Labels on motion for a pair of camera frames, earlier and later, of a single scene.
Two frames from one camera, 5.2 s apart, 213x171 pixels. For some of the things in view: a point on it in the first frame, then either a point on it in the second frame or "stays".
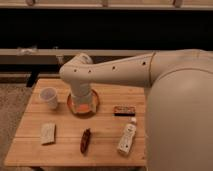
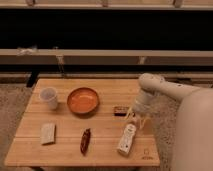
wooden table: x=50 y=135 stays
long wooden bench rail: x=64 y=56 stays
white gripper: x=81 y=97 to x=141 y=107
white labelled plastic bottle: x=125 y=145 stays
